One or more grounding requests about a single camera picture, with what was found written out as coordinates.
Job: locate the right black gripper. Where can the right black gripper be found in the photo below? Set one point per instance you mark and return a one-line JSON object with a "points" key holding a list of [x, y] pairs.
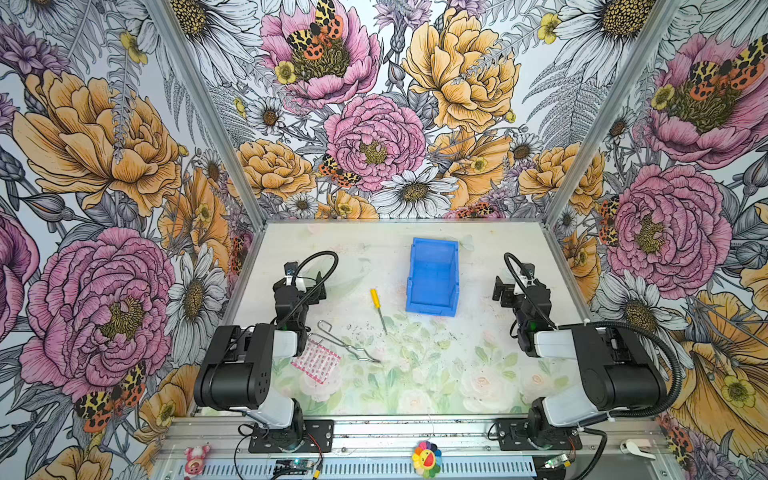
{"points": [[514, 294]]}

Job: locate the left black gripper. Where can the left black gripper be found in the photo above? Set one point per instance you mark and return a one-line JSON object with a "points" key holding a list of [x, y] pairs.
{"points": [[294, 286]]}

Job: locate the yellow handled screwdriver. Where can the yellow handled screwdriver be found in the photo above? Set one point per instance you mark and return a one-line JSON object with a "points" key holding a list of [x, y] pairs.
{"points": [[377, 305]]}

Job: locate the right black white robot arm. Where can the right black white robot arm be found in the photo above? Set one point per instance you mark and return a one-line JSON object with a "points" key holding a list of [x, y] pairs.
{"points": [[624, 371]]}

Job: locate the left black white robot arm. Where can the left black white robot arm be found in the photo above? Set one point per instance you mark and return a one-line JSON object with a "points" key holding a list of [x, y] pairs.
{"points": [[235, 375]]}

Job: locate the blue plastic bin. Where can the blue plastic bin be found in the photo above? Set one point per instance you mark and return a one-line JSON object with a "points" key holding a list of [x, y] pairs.
{"points": [[433, 284]]}

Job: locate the pink patterned cloth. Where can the pink patterned cloth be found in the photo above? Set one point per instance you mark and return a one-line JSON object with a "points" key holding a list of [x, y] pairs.
{"points": [[317, 362]]}

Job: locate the right green circuit board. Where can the right green circuit board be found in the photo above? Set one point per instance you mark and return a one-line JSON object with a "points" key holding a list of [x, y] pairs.
{"points": [[560, 461]]}

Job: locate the green circuit board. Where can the green circuit board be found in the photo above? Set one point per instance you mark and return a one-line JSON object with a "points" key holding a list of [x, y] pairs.
{"points": [[287, 467], [560, 461]]}

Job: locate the left green circuit board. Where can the left green circuit board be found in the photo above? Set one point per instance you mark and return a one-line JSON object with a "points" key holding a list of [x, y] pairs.
{"points": [[287, 467]]}

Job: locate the white plastic hook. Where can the white plastic hook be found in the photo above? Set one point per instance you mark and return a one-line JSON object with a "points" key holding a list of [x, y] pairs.
{"points": [[638, 447]]}

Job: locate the pink bear figurine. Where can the pink bear figurine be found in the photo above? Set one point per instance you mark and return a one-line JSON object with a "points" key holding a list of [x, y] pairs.
{"points": [[195, 460]]}

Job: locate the rainbow flower toy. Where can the rainbow flower toy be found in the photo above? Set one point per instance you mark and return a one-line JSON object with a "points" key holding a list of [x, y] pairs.
{"points": [[427, 460]]}

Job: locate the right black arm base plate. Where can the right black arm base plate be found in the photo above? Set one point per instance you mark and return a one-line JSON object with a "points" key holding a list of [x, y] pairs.
{"points": [[518, 434]]}

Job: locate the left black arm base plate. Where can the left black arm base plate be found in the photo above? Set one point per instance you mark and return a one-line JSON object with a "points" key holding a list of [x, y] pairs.
{"points": [[313, 436]]}

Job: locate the white slotted cable duct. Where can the white slotted cable duct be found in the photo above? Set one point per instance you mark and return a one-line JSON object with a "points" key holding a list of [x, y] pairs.
{"points": [[514, 467]]}

